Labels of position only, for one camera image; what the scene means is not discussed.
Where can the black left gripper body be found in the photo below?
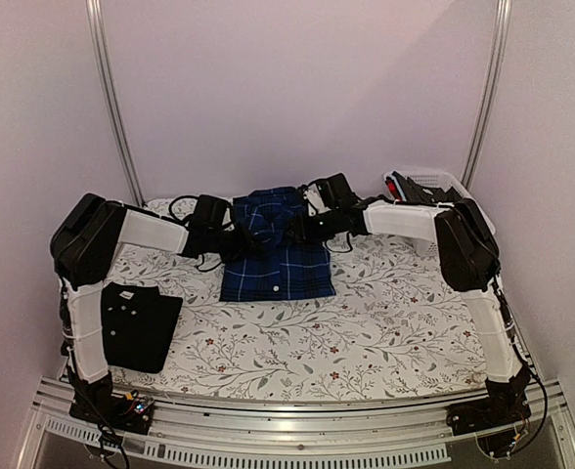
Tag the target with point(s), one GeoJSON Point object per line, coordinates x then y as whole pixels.
{"type": "Point", "coordinates": [230, 247]}

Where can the dark striped shirt in basket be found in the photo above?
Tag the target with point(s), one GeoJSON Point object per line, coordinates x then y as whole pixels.
{"type": "Point", "coordinates": [411, 191]}

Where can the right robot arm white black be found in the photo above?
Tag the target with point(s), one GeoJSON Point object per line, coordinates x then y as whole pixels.
{"type": "Point", "coordinates": [467, 251]}

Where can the left aluminium frame post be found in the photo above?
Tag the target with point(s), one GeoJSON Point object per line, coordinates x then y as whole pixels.
{"type": "Point", "coordinates": [99, 40]}

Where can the folded black polo shirt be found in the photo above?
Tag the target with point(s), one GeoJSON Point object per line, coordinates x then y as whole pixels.
{"type": "Point", "coordinates": [138, 326]}

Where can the aluminium frame post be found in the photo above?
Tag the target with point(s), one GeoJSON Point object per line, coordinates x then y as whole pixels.
{"type": "Point", "coordinates": [493, 71]}
{"type": "Point", "coordinates": [99, 40]}

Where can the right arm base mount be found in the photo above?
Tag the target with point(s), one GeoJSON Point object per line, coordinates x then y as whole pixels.
{"type": "Point", "coordinates": [504, 416]}

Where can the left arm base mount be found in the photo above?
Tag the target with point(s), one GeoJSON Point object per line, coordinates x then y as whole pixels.
{"type": "Point", "coordinates": [129, 413]}

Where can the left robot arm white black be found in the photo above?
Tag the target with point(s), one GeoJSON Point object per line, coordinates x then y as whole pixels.
{"type": "Point", "coordinates": [84, 247]}

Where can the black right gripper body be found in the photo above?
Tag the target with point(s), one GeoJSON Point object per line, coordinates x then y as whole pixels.
{"type": "Point", "coordinates": [322, 232]}

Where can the blue plaid long sleeve shirt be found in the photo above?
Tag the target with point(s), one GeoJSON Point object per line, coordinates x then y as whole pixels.
{"type": "Point", "coordinates": [275, 268]}

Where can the floral patterned table mat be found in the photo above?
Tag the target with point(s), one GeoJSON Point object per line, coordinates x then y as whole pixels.
{"type": "Point", "coordinates": [393, 328]}

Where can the white plastic laundry basket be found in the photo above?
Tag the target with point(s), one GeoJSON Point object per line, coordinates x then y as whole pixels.
{"type": "Point", "coordinates": [432, 178]}

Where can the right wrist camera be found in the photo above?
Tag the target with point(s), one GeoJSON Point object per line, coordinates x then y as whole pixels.
{"type": "Point", "coordinates": [312, 200]}

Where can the right aluminium frame post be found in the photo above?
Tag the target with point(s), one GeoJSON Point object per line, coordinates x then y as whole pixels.
{"type": "Point", "coordinates": [493, 71]}

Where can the aluminium front rail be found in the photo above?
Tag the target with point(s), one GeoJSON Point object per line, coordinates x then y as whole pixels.
{"type": "Point", "coordinates": [195, 432]}

